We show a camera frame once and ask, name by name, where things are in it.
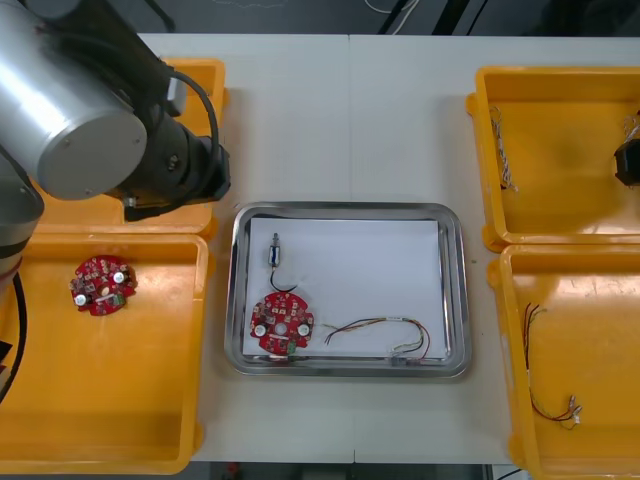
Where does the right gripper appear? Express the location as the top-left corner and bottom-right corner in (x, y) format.
(613, 141), (640, 190)

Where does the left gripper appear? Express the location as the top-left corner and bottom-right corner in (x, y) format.
(123, 135), (233, 222)

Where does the red green-yellow wire harness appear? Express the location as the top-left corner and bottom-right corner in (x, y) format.
(322, 313), (432, 371)
(522, 302), (584, 431)

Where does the round red circuit board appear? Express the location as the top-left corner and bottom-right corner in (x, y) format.
(68, 253), (140, 318)
(248, 291), (317, 357)

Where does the yellow-orange plastic bin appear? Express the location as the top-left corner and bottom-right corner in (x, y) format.
(487, 244), (640, 476)
(37, 57), (231, 236)
(0, 232), (211, 476)
(464, 64), (640, 251)

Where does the steel tray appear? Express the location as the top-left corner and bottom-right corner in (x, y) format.
(223, 201), (473, 384)

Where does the metal solenoid blue label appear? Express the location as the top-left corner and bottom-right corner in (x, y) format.
(267, 232), (296, 294)

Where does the black stand leg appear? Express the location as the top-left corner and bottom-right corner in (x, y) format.
(143, 0), (177, 33)

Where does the white paper sheet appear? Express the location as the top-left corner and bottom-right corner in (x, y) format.
(241, 216), (449, 360)

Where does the white cable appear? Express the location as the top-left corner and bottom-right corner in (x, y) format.
(363, 0), (422, 15)

